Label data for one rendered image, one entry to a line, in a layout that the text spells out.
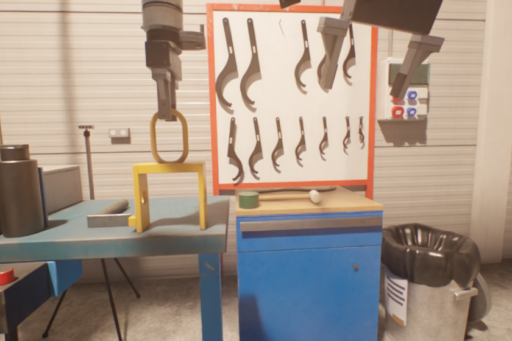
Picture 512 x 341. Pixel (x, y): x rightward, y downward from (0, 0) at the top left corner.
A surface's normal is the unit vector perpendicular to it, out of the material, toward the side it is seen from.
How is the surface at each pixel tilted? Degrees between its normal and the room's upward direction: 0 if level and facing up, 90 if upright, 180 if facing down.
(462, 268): 93
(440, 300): 93
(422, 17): 114
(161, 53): 90
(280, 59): 90
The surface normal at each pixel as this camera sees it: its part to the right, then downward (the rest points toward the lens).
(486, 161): 0.08, 0.11
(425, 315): -0.53, 0.15
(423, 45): 0.09, 0.50
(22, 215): 0.72, 0.07
